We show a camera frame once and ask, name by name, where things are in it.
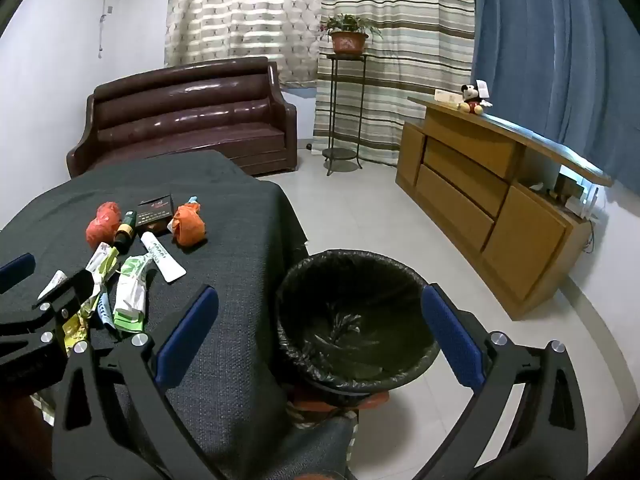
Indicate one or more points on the mouse plush toy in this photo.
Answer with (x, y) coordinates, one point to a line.
(472, 100)

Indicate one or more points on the beige circle-patterned curtain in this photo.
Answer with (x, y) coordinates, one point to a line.
(240, 15)

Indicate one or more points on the white squeeze tube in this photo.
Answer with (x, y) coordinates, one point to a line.
(162, 257)

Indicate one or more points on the blue and white wrapper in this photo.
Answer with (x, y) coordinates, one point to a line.
(103, 309)

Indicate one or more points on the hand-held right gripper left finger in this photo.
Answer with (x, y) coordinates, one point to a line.
(187, 335)

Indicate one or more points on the dark green bottle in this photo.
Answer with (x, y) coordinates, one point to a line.
(125, 230)

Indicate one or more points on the trash bin with black liner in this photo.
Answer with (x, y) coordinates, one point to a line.
(350, 330)

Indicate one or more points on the small brown box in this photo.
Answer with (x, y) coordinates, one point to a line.
(570, 186)

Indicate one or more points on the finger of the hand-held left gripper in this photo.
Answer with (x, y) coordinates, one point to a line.
(17, 268)
(70, 292)

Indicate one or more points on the green and white plastic bag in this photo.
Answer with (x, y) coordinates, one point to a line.
(131, 292)

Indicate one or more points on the white flat box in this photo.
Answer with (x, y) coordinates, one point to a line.
(446, 97)

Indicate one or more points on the dark brown leather sofa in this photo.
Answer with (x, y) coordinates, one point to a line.
(185, 120)

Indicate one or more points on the orange plastic bag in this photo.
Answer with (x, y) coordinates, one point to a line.
(189, 227)

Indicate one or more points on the potted plant in terracotta pot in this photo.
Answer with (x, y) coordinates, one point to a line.
(348, 40)

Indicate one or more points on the small white wrapper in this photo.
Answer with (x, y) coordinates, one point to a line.
(52, 282)

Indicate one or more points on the wooden cabinet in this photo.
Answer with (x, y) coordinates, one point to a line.
(470, 180)

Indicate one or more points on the striped curtain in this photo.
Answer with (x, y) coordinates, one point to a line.
(400, 35)

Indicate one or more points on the black metal plant stand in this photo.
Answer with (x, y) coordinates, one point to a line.
(345, 155)

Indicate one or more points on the yellow wrapper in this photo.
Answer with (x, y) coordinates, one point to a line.
(75, 332)

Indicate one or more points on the table with dark grey cloth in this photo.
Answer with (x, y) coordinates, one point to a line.
(235, 240)

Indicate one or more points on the black cardboard box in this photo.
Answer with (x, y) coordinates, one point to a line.
(155, 210)

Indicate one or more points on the red plastic bag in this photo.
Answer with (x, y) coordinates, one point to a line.
(102, 222)

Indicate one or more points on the white router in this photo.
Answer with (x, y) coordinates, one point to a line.
(592, 202)

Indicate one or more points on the striped cloth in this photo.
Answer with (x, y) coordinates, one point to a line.
(320, 416)

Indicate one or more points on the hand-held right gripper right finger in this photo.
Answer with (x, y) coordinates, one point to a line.
(452, 332)

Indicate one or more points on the blue curtain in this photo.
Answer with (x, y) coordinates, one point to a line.
(550, 45)

